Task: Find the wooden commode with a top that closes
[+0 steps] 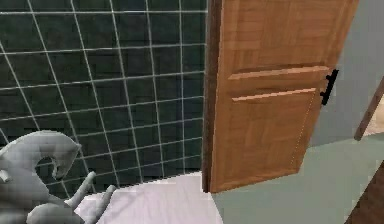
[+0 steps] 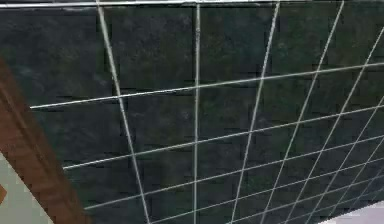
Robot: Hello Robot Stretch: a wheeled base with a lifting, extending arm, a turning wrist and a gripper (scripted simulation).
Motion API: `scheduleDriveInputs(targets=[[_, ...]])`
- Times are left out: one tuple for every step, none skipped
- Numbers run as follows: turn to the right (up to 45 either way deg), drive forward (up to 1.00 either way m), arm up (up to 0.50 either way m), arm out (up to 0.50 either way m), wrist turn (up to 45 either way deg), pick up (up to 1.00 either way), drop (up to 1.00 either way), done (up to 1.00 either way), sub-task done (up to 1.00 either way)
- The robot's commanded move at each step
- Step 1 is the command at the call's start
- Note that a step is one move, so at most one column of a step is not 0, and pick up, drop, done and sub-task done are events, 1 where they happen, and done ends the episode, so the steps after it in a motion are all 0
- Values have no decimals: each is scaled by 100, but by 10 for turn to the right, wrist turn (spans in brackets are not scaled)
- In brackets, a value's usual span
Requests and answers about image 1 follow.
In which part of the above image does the dark brown wooden furniture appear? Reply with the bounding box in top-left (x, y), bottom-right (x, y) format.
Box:
top-left (344, 162), bottom-right (384, 224)

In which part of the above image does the brown wooden room door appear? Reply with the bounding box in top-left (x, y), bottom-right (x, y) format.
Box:
top-left (201, 0), bottom-right (360, 194)

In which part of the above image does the black door handle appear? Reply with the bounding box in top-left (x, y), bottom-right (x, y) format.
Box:
top-left (319, 68), bottom-right (340, 106)

